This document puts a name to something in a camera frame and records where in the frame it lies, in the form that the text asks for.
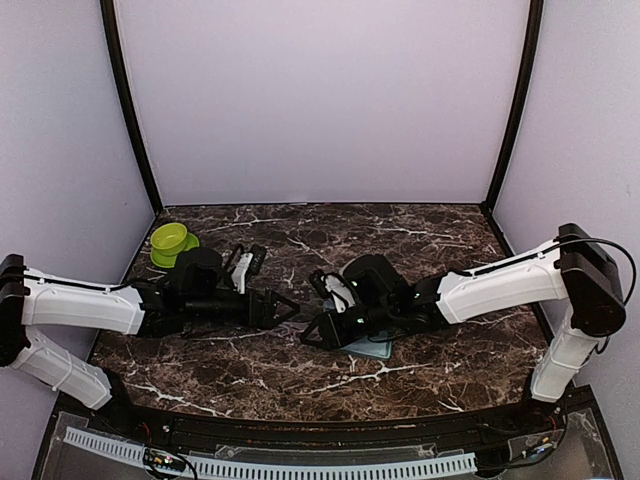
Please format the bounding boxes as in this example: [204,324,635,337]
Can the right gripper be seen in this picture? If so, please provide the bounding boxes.
[300,299,397,351]

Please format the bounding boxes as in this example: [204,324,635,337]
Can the brown sunglasses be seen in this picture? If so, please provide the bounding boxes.
[275,321,308,337]

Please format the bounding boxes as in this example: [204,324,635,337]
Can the dark grey glasses case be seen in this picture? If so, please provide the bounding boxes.
[341,331,393,361]

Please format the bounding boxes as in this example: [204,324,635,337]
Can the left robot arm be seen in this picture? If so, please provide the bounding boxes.
[1,245,300,436]

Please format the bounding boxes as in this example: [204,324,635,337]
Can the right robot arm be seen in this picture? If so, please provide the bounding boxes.
[300,223,633,434]

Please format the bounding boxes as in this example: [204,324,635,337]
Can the green bowl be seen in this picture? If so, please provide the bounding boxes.
[150,222,200,269]

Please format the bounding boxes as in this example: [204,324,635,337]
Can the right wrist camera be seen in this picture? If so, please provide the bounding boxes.
[309,269,356,313]

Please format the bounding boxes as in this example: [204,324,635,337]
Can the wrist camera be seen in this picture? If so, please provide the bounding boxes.
[309,269,356,313]
[224,244,266,294]

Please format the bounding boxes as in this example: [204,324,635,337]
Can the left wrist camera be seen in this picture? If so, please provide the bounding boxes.
[224,244,266,294]

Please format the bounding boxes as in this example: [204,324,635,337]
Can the black front rail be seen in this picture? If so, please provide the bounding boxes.
[59,389,566,451]

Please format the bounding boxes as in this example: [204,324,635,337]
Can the white cable duct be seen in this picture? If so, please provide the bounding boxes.
[63,427,478,479]

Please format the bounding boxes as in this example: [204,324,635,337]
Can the left black frame post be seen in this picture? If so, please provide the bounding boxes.
[99,0,164,215]

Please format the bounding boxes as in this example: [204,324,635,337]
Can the black frame post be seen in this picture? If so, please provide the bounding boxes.
[481,0,545,217]
[99,0,164,215]

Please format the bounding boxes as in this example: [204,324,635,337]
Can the right black frame post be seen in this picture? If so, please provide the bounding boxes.
[481,0,545,217]

